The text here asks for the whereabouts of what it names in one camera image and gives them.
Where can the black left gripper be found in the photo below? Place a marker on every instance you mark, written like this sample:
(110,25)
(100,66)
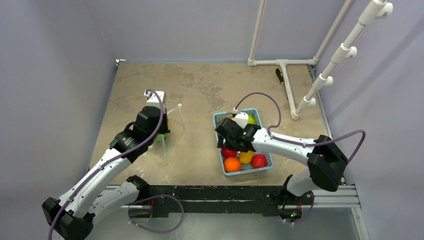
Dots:
(165,128)

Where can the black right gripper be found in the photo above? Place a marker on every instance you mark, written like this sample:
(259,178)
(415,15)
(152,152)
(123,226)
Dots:
(224,126)

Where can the red apple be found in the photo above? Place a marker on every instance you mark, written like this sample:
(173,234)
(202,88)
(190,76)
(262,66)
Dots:
(227,153)

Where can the green fruit with black stripe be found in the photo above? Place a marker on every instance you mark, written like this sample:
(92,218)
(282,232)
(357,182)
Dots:
(160,137)

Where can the orange fruit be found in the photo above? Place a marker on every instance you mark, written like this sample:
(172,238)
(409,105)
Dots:
(232,164)

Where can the clear polka dot zip bag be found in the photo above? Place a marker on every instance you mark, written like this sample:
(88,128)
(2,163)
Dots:
(177,126)

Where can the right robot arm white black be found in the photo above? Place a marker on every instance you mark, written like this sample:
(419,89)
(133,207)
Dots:
(325,162)

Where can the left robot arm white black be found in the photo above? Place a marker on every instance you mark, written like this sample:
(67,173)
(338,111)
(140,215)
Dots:
(74,214)

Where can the light blue plastic basket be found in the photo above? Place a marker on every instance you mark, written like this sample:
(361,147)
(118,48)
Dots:
(218,118)

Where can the yellow-orange potato-like fruit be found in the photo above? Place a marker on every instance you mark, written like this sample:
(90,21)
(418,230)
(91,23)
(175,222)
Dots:
(246,157)

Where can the green pear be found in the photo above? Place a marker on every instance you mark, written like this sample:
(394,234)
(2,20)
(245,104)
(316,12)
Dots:
(251,120)

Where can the red textured strawberry fruit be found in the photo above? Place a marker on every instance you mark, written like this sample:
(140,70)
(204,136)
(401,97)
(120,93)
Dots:
(259,161)

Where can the yellow black screwdriver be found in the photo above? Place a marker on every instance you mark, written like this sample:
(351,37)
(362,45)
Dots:
(280,76)

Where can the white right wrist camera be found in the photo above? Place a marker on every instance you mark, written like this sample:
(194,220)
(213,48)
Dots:
(241,119)

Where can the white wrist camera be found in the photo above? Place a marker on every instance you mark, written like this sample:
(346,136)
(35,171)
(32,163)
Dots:
(241,119)
(152,100)

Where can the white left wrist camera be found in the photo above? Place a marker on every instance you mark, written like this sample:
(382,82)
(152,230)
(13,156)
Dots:
(152,100)

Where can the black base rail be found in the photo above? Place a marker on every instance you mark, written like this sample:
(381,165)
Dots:
(265,200)

